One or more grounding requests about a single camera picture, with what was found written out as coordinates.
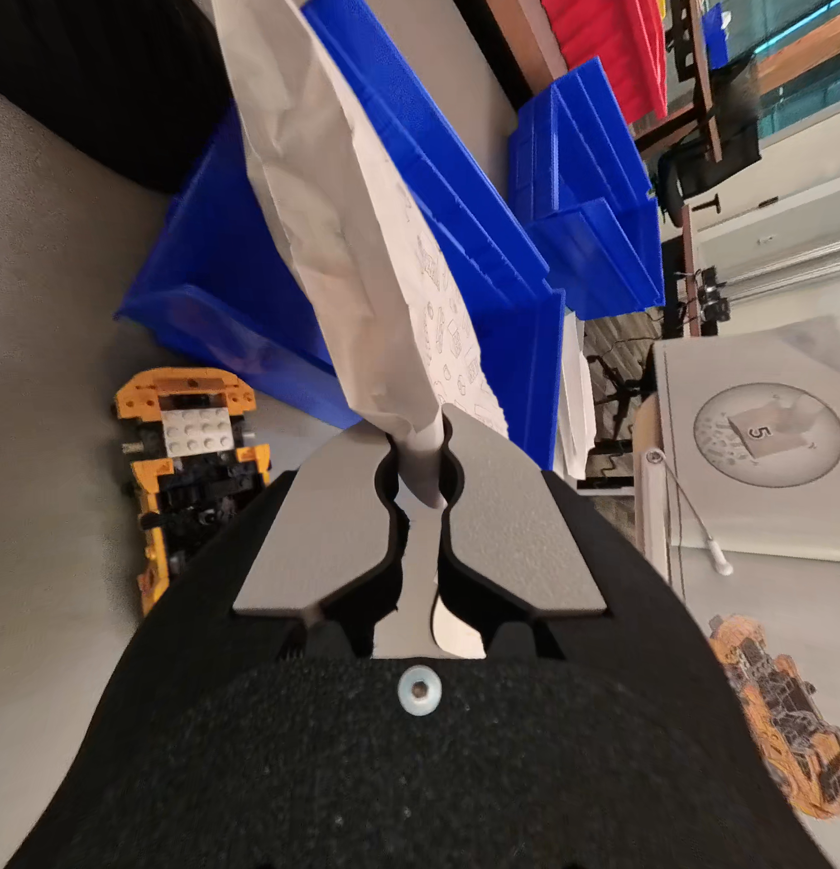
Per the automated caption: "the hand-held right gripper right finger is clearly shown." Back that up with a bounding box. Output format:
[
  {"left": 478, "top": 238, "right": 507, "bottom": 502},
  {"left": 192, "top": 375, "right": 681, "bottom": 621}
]
[{"left": 434, "top": 405, "right": 610, "bottom": 621}]

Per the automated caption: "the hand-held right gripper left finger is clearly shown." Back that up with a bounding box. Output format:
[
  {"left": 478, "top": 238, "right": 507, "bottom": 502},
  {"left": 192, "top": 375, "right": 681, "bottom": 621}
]
[{"left": 231, "top": 432, "right": 411, "bottom": 621}]

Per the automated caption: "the orange lego car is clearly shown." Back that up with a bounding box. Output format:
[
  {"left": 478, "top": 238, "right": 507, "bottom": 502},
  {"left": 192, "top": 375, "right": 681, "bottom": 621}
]
[{"left": 113, "top": 367, "right": 275, "bottom": 619}]

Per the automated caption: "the white printed paper bag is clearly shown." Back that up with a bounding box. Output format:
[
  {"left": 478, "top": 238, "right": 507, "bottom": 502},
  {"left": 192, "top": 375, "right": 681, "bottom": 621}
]
[{"left": 208, "top": 0, "right": 513, "bottom": 662}]

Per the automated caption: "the large blue storage bin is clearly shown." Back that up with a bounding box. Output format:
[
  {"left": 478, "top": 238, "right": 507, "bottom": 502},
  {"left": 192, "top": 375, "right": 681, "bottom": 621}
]
[{"left": 116, "top": 0, "right": 570, "bottom": 472}]

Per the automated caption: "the lego instruction booklet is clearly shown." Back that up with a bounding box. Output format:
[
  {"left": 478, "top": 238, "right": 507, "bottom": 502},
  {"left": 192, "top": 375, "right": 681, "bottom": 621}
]
[{"left": 635, "top": 317, "right": 840, "bottom": 859}]

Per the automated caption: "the pile of empty paper bags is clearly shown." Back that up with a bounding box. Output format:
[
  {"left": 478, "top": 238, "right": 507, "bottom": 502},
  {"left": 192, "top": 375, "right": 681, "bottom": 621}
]
[{"left": 553, "top": 315, "right": 600, "bottom": 492}]

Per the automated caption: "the white stand rod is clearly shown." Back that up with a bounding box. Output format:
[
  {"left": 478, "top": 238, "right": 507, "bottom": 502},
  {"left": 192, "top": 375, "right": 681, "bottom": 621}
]
[{"left": 646, "top": 449, "right": 734, "bottom": 578}]

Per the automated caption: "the black office chair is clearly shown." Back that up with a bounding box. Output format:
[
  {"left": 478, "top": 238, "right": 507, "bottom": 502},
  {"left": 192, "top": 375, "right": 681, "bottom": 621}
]
[{"left": 658, "top": 62, "right": 763, "bottom": 232}]

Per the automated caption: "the red storage bin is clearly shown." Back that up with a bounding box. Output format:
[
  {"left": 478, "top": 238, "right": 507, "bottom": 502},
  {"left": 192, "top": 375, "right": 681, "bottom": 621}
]
[{"left": 540, "top": 0, "right": 671, "bottom": 126}]

